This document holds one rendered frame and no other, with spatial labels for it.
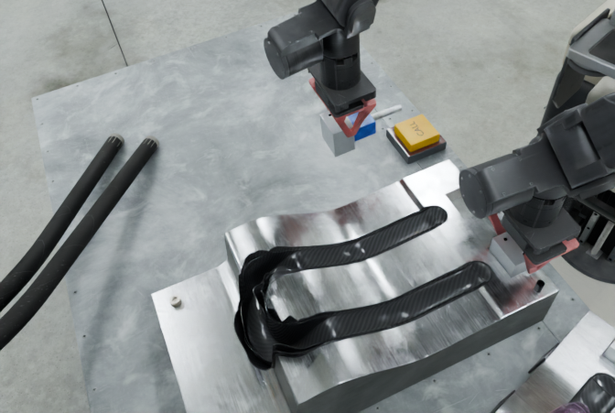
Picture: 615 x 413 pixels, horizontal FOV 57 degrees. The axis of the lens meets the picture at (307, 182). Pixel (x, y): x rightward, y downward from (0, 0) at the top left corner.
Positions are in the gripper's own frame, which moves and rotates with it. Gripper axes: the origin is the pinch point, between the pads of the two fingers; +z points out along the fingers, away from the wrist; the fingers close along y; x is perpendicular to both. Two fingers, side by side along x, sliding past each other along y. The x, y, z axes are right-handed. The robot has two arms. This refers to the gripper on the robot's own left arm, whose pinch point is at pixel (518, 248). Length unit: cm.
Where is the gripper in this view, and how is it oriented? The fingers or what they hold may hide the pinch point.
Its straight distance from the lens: 82.2
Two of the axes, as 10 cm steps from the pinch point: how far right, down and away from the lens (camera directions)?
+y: 4.0, 6.9, -6.0
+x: 9.1, -3.6, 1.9
